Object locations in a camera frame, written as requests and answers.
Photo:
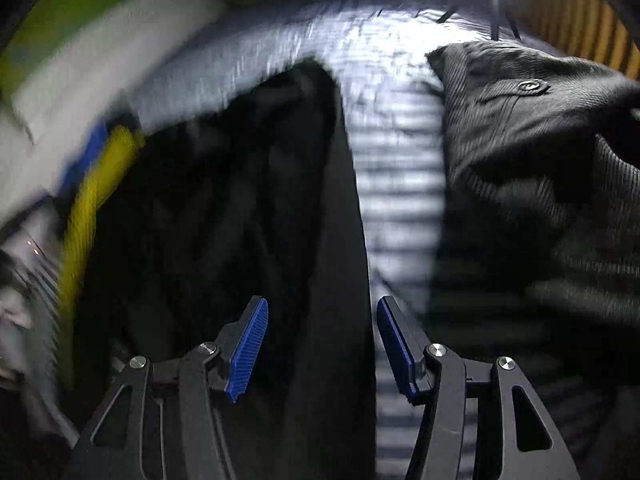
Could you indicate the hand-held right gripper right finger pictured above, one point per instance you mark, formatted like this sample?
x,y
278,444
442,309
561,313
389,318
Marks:
x,y
395,350

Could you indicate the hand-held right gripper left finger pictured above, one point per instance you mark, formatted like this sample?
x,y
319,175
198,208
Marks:
x,y
247,350

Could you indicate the dark grey ribbed pants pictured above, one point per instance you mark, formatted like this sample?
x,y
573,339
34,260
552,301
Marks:
x,y
530,160

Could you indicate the blue white striped bed sheet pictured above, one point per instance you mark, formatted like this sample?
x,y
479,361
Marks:
x,y
395,160

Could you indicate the black tripod stand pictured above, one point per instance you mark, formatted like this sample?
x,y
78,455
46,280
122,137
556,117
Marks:
x,y
495,20

